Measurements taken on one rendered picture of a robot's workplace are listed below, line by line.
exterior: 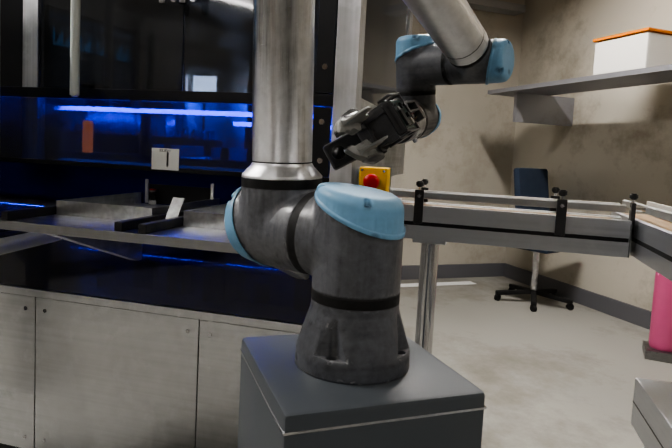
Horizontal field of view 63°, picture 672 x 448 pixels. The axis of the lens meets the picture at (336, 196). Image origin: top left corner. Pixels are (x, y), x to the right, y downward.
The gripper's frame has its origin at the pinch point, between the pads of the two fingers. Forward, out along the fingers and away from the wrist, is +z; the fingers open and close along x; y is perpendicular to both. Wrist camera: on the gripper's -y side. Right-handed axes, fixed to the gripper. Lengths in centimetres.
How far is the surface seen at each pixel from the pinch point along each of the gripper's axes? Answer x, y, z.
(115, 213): -18, -67, -15
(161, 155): -32, -70, -41
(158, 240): -5.3, -48.4, -4.9
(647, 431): 85, 3, -55
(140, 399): 25, -112, -29
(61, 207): -27, -79, -12
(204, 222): -5, -49, -19
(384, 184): 7, -21, -53
